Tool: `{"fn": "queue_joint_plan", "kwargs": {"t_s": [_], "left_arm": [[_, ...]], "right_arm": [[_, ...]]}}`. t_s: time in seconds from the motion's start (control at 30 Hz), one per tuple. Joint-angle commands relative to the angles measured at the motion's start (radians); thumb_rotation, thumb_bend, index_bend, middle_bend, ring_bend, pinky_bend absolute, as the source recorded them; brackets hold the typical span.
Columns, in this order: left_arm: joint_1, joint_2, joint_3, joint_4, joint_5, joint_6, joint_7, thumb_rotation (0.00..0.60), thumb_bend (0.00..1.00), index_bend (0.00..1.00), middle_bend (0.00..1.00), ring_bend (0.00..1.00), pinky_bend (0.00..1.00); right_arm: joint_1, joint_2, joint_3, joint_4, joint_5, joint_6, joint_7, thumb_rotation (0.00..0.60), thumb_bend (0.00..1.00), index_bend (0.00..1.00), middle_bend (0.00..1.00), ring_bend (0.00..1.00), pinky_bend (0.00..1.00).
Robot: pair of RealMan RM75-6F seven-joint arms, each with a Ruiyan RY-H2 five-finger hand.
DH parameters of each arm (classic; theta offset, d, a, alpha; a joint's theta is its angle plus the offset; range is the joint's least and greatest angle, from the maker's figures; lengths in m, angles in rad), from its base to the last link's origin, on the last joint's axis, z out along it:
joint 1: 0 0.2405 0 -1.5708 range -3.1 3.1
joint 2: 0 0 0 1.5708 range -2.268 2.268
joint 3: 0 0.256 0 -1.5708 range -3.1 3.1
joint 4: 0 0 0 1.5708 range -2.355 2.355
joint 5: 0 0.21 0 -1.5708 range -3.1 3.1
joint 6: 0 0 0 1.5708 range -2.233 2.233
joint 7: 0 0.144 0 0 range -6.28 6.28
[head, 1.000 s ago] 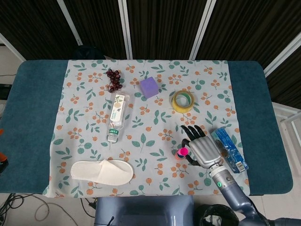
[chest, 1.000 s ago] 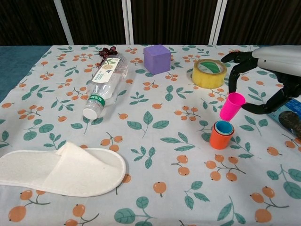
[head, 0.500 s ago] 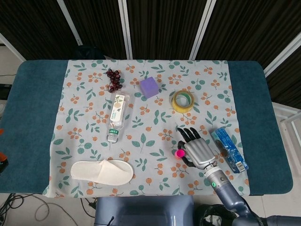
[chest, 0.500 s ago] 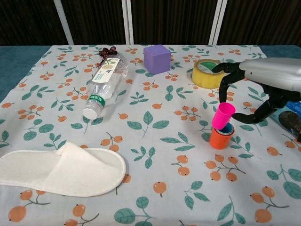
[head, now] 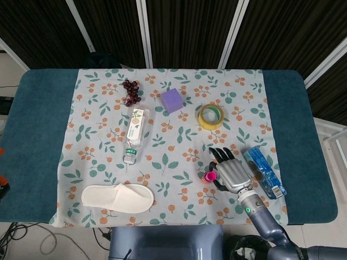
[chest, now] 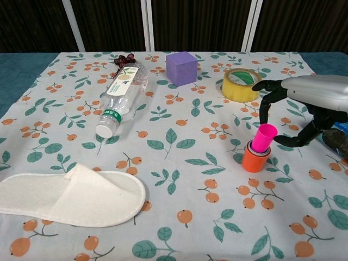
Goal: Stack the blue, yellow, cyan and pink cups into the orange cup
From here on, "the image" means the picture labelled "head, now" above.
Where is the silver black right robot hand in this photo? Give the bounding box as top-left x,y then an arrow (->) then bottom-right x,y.
209,147 -> 254,194

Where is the blue biscuit package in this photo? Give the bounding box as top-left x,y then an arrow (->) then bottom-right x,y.
242,147 -> 287,200

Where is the yellow packing tape roll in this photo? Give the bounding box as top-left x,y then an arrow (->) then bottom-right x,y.
197,103 -> 226,130

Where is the black plastic bag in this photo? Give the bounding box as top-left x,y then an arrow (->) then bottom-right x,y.
229,235 -> 273,260

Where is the floral print tablecloth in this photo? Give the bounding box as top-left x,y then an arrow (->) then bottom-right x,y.
49,68 -> 288,228

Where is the purple foam cube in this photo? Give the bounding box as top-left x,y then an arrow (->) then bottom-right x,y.
161,88 -> 184,114

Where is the blue-grey robot torso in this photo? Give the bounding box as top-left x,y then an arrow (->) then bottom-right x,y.
108,225 -> 226,260

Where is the white metal rack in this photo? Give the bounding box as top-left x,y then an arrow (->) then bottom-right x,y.
314,116 -> 347,174

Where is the clear plastic water bottle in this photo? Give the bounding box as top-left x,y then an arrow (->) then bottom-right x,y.
123,106 -> 151,165

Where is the white cloth slipper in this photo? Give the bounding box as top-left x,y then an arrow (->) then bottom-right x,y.
81,183 -> 155,214

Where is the dark red grape bunch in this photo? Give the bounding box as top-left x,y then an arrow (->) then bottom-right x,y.
122,80 -> 142,107

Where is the dark padded chair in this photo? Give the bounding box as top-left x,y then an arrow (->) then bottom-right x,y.
82,53 -> 123,70

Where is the teal table cover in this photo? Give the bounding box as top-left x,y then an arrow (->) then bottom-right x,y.
0,69 -> 338,225

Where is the orange black clamp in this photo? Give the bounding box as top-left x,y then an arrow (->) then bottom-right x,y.
0,147 -> 12,204

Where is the white screen frame post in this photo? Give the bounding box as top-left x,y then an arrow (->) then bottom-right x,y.
217,0 -> 250,70
136,0 -> 155,68
0,37 -> 30,72
65,0 -> 96,54
303,40 -> 347,89

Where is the grey floor cable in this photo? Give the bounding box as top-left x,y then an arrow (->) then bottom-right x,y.
39,227 -> 92,260

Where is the black floor cable bundle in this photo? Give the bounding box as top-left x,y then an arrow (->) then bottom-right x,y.
0,222 -> 29,260

